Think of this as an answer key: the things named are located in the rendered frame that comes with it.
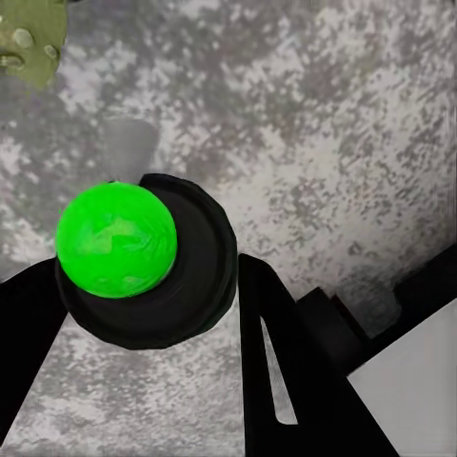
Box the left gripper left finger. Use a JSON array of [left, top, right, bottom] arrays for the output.
[[0, 258, 69, 447]]

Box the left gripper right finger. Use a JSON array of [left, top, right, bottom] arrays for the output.
[[238, 253, 399, 457]]

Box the insectifuge atomizer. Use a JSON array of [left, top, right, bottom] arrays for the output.
[[54, 117, 239, 350]]

